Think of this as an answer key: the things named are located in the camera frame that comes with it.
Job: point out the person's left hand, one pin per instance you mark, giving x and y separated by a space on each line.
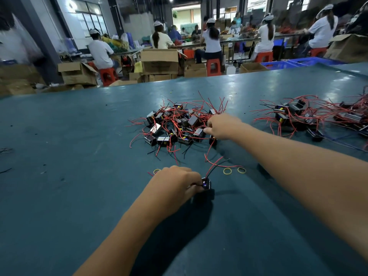
172 189

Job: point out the person's right hand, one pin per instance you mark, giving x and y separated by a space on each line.
223 127

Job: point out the person's left forearm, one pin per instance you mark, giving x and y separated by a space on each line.
121 247

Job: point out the person's right forearm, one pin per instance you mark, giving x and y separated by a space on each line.
310 175

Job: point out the low cardboard box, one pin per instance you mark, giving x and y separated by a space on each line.
195 70

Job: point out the shallow cardboard box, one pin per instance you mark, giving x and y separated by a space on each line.
253 67

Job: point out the blue plastic crate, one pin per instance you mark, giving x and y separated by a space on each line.
280 65
316 61

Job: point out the large closed cardboard box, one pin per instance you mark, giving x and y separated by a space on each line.
160 61

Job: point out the tilted cardboard box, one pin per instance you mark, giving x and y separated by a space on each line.
347 47

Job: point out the open cardboard box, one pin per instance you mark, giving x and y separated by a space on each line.
77 73

